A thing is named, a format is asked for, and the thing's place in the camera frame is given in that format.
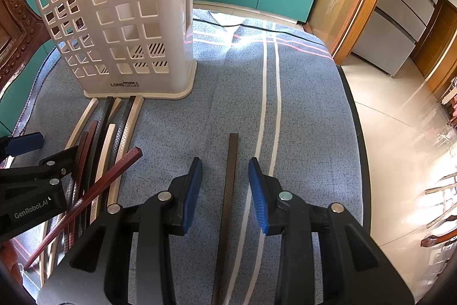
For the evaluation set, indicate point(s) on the carved wooden chair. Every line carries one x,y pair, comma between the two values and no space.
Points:
22,33

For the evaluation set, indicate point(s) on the dark red chopstick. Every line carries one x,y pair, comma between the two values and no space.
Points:
102,184

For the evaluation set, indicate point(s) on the cream chopstick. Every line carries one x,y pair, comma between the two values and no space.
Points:
124,145

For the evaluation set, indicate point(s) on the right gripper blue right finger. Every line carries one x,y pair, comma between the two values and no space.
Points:
265,191

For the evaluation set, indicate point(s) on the silver refrigerator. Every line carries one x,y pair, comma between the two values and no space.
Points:
392,31

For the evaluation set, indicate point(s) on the black textured chopstick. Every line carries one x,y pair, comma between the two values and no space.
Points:
112,105

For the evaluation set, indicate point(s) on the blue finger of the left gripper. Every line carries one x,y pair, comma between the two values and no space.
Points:
58,165
16,146

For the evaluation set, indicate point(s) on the brown chopstick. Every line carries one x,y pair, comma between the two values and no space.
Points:
85,145

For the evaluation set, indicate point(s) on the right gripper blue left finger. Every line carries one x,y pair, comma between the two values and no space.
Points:
185,190

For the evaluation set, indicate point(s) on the blue striped tablecloth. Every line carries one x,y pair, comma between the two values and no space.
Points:
278,90

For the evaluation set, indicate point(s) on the white plastic utensil basket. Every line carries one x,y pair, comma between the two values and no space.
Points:
124,48

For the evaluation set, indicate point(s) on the brown wooden door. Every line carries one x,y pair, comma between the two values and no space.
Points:
435,52

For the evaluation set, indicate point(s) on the white chopstick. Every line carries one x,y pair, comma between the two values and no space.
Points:
102,167

